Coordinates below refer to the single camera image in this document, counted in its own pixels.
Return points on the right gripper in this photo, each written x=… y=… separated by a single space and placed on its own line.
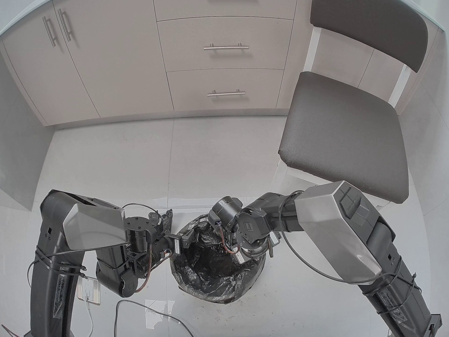
x=256 y=249

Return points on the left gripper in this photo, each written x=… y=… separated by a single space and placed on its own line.
x=163 y=247

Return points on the black plastic bag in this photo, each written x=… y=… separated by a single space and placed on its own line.
x=210 y=272

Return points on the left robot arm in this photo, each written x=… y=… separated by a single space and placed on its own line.
x=91 y=226

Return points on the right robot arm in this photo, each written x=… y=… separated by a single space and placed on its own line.
x=333 y=223

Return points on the grey and white chair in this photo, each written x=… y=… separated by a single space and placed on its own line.
x=343 y=128

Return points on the beige cabinet with drawers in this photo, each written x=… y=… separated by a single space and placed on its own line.
x=224 y=83

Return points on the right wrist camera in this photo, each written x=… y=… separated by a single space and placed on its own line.
x=214 y=219

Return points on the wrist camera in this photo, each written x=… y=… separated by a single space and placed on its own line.
x=155 y=223
x=214 y=219

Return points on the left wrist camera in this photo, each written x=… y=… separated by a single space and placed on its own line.
x=155 y=223

